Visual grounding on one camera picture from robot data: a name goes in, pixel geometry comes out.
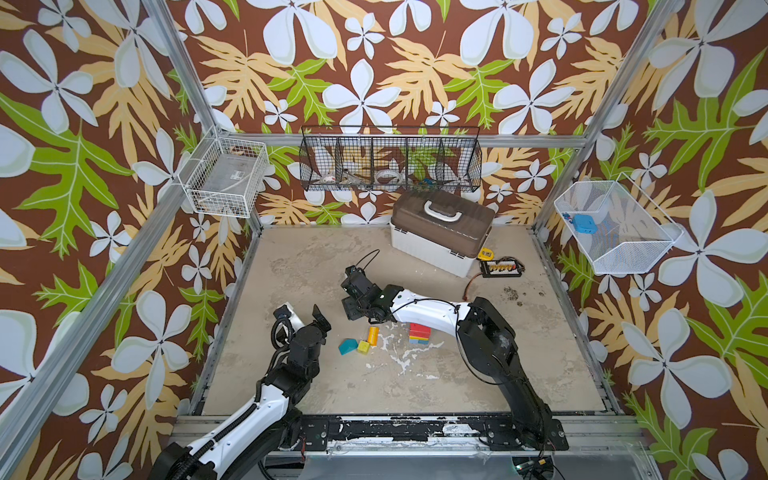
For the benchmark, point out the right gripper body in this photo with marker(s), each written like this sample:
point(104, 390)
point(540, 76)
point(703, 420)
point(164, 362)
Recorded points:
point(357, 294)

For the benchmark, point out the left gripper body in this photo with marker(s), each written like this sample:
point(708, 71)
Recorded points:
point(317, 330)

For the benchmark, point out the orange supermarket block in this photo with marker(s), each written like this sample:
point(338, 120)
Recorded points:
point(373, 334)

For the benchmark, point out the red rectangular block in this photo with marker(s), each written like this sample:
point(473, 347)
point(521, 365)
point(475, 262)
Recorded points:
point(419, 329)

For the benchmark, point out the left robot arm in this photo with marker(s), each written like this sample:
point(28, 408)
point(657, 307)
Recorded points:
point(261, 425)

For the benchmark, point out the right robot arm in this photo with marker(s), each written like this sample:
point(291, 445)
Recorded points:
point(486, 344)

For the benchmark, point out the teal roof block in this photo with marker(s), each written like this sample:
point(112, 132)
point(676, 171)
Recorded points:
point(348, 346)

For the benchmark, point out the lime green cube block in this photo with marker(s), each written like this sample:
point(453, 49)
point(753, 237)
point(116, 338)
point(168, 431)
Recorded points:
point(363, 346)

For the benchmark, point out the white toolbox brown lid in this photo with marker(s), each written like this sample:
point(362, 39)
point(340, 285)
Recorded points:
point(442, 229)

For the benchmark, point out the yellow tape measure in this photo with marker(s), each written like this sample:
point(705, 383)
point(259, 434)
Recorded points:
point(485, 254)

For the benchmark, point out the blue object in basket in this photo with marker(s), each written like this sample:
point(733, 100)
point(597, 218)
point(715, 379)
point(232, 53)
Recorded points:
point(584, 224)

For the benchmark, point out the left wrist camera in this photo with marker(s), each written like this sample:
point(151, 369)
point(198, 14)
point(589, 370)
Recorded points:
point(287, 319)

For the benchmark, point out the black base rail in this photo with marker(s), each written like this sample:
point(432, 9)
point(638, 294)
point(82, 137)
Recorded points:
point(499, 432)

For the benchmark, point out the black wire basket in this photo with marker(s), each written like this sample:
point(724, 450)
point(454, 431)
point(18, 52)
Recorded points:
point(390, 158)

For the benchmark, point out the white wire basket left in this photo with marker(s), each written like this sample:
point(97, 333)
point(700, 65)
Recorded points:
point(222, 176)

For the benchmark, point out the white wire basket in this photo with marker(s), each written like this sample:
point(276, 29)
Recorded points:
point(634, 232)
point(222, 176)

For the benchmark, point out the white wire basket right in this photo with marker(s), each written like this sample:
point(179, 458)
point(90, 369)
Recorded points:
point(634, 232)

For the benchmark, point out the aluminium frame post left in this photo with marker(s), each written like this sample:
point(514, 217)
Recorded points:
point(198, 103)

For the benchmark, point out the aluminium frame post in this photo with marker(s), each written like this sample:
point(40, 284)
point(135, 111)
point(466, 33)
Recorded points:
point(651, 29)
point(198, 103)

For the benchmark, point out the aluminium frame post right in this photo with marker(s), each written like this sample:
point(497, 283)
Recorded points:
point(651, 29)

